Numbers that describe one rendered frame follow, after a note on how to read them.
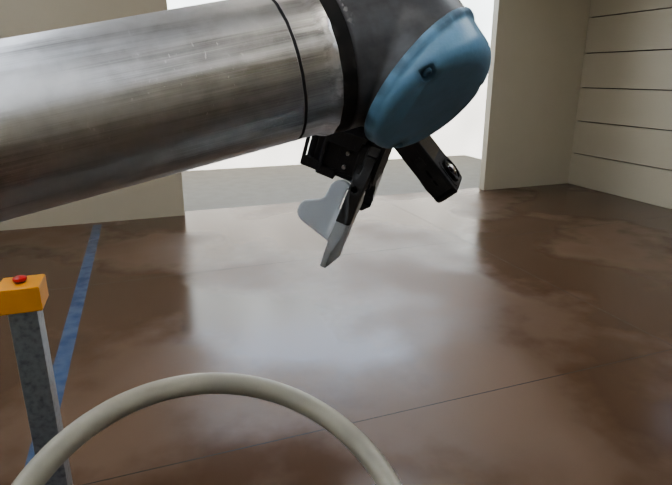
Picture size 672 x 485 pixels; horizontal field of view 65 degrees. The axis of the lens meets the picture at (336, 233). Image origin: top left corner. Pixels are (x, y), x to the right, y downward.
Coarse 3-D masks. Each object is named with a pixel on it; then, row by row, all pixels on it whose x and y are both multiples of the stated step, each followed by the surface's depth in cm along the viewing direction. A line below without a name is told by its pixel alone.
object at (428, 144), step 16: (416, 144) 52; (432, 144) 55; (416, 160) 53; (432, 160) 52; (448, 160) 55; (416, 176) 54; (432, 176) 53; (448, 176) 53; (432, 192) 54; (448, 192) 53
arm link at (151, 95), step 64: (256, 0) 28; (320, 0) 29; (384, 0) 29; (448, 0) 31; (0, 64) 24; (64, 64) 24; (128, 64) 25; (192, 64) 26; (256, 64) 27; (320, 64) 28; (384, 64) 30; (448, 64) 29; (0, 128) 23; (64, 128) 24; (128, 128) 25; (192, 128) 27; (256, 128) 29; (320, 128) 31; (384, 128) 31; (0, 192) 24; (64, 192) 26
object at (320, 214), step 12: (336, 180) 55; (336, 192) 55; (300, 204) 56; (312, 204) 55; (324, 204) 55; (336, 204) 55; (360, 204) 55; (300, 216) 55; (312, 216) 55; (324, 216) 55; (336, 216) 55; (312, 228) 55; (324, 228) 55; (336, 228) 54; (348, 228) 54; (336, 240) 54; (324, 252) 55; (336, 252) 55; (324, 264) 56
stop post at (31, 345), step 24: (0, 288) 157; (24, 288) 158; (0, 312) 157; (24, 312) 159; (24, 336) 163; (24, 360) 165; (48, 360) 171; (24, 384) 167; (48, 384) 169; (48, 408) 171; (48, 432) 174; (48, 480) 178
